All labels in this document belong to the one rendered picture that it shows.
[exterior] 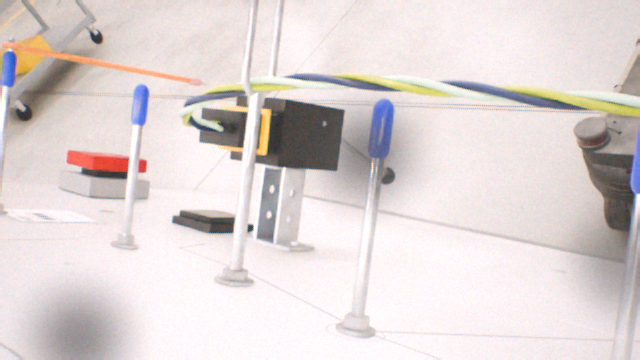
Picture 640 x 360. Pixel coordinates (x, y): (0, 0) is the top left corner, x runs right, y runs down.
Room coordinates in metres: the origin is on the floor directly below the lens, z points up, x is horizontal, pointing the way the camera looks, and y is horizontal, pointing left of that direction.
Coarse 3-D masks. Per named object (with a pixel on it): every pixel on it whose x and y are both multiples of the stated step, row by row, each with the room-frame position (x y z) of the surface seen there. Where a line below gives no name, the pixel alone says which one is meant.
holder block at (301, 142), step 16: (240, 96) 0.39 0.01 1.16; (272, 112) 0.37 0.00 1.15; (288, 112) 0.36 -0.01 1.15; (304, 112) 0.37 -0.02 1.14; (320, 112) 0.37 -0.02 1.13; (336, 112) 0.38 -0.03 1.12; (288, 128) 0.36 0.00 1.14; (304, 128) 0.36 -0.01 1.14; (320, 128) 0.37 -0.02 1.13; (336, 128) 0.38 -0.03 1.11; (288, 144) 0.35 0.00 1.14; (304, 144) 0.36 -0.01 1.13; (320, 144) 0.37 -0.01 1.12; (336, 144) 0.37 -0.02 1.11; (240, 160) 0.37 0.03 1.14; (256, 160) 0.36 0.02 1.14; (272, 160) 0.35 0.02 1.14; (288, 160) 0.35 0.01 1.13; (304, 160) 0.36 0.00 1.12; (320, 160) 0.36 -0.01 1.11; (336, 160) 0.37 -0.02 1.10
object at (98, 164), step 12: (72, 156) 0.56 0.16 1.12; (84, 156) 0.55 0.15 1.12; (96, 156) 0.54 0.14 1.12; (108, 156) 0.54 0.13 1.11; (120, 156) 0.56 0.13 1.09; (84, 168) 0.56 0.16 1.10; (96, 168) 0.53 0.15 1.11; (108, 168) 0.53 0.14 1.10; (120, 168) 0.54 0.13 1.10; (144, 168) 0.55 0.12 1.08
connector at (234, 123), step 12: (204, 108) 0.37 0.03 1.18; (216, 120) 0.36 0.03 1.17; (228, 120) 0.35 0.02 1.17; (240, 120) 0.35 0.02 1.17; (204, 132) 0.36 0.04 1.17; (216, 132) 0.36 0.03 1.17; (228, 132) 0.35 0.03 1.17; (240, 132) 0.34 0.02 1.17; (216, 144) 0.35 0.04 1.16; (228, 144) 0.35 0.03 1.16; (240, 144) 0.34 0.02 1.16
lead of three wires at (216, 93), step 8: (256, 80) 0.28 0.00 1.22; (216, 88) 0.30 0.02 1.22; (224, 88) 0.29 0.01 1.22; (232, 88) 0.29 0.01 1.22; (240, 88) 0.29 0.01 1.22; (256, 88) 0.28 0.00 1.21; (200, 96) 0.31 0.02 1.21; (208, 96) 0.30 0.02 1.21; (216, 96) 0.30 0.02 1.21; (224, 96) 0.29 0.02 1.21; (232, 96) 0.29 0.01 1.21; (184, 104) 0.32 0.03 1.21; (192, 104) 0.31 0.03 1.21; (200, 104) 0.31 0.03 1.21; (208, 104) 0.31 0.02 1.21; (184, 112) 0.32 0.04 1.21; (192, 112) 0.32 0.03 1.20; (184, 120) 0.33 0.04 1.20; (192, 120) 0.33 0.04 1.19; (200, 120) 0.34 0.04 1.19; (200, 128) 0.34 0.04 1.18; (208, 128) 0.35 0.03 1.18; (216, 128) 0.35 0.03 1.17
